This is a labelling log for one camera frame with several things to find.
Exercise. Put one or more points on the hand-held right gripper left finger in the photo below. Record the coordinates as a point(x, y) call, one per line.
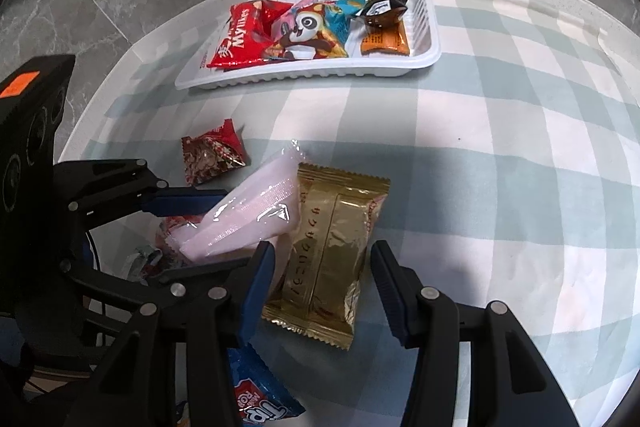
point(255, 297)

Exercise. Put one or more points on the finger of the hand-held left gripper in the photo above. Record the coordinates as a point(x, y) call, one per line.
point(185, 202)
point(200, 271)

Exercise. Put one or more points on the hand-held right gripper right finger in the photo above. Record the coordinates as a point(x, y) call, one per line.
point(392, 292)

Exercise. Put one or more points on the brown red candy packet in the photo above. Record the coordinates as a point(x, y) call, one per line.
point(212, 154)

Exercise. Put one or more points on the clear plastic snack packet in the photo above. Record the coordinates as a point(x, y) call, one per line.
point(250, 212)

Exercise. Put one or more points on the gold snack packet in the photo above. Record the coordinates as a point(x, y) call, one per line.
point(330, 257)

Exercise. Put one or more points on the blue snack packet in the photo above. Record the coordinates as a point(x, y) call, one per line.
point(260, 397)

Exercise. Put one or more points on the red snack packet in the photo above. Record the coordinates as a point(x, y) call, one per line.
point(240, 42)

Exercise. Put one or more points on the panda print snack packet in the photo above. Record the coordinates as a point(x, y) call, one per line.
point(310, 32)

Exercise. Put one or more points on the orange snack packet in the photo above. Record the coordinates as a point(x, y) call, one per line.
point(385, 43)

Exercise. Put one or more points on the white plastic tray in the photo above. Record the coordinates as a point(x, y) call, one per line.
point(420, 42)

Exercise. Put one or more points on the black snack packet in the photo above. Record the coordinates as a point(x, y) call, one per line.
point(387, 2)

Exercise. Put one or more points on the green white checked cloth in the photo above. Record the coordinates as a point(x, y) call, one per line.
point(475, 207)

